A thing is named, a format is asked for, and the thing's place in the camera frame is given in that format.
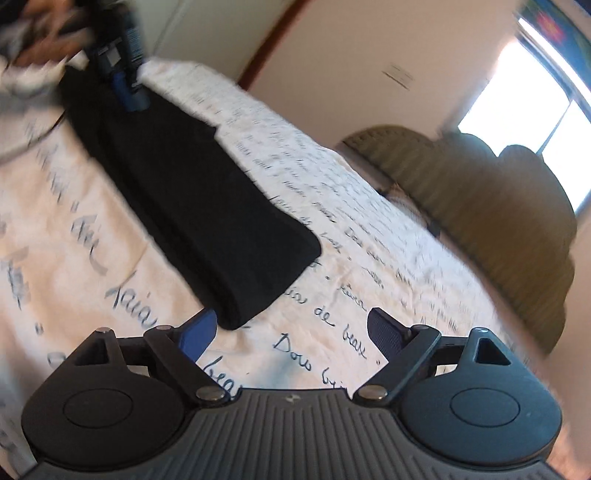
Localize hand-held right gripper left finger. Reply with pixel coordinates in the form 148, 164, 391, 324
65, 308, 232, 408

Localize brown wooden door frame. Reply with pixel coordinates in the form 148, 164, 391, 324
235, 0, 315, 90

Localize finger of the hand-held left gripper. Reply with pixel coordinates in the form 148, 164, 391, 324
111, 69, 149, 114

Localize colourful curtain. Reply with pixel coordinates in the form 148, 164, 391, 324
519, 0, 591, 77

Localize person's left hand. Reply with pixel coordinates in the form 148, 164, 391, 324
16, 21, 95, 69

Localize olive green padded headboard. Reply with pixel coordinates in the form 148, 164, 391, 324
339, 124, 579, 357

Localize bright window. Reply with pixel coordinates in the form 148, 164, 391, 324
456, 14, 591, 178

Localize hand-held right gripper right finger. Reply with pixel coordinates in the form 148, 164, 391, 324
353, 307, 527, 408

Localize beige pillow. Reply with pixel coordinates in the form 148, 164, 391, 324
376, 181, 419, 209

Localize white wardrobe door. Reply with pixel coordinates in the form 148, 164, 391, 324
148, 0, 298, 86

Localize white wall switch plate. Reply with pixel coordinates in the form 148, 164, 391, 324
382, 64, 414, 90

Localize white script-printed blanket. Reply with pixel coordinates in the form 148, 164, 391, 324
0, 59, 548, 480

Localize black pants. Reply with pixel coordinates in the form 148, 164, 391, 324
59, 64, 322, 331

